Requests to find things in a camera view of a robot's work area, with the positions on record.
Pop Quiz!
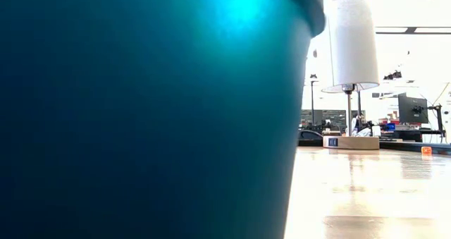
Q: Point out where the teal plastic bin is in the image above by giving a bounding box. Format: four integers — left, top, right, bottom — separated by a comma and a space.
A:
0, 0, 327, 239

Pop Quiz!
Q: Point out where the black office chair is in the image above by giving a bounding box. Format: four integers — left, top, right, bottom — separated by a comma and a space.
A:
298, 129, 324, 141

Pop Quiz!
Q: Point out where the white shade wooden base lamp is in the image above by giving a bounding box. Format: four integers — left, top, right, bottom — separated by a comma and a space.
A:
321, 0, 381, 151

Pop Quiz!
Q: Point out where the black monitor desk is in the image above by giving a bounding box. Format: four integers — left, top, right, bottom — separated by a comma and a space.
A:
379, 128, 445, 143

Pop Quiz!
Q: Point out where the black pole light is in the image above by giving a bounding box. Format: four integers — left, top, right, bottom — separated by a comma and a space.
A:
309, 73, 320, 127

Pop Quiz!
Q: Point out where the black computer monitor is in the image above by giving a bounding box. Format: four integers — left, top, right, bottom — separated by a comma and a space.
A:
397, 94, 429, 125

